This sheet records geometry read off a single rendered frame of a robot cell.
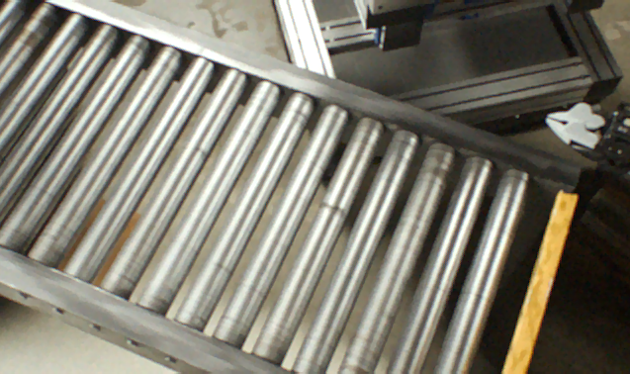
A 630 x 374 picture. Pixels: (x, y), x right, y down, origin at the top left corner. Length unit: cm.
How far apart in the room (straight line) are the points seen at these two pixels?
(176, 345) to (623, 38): 186
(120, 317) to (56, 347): 90
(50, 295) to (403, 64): 123
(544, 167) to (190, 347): 64
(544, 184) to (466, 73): 86
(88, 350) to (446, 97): 114
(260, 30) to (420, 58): 58
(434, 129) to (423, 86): 78
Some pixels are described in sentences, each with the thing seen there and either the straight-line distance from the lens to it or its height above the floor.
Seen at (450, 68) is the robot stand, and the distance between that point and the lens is 210.
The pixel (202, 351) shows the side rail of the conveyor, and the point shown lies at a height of 80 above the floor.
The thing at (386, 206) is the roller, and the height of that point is 80.
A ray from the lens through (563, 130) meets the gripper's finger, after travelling 136.
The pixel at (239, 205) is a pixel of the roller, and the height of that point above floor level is 80.
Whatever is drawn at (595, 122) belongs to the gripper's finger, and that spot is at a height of 78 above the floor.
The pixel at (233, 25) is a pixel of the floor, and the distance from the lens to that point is 245.
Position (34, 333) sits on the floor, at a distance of 208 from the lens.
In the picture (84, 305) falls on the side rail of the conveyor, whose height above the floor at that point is 80.
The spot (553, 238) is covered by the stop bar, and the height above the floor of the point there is 82.
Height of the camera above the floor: 188
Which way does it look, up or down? 63 degrees down
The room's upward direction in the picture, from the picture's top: straight up
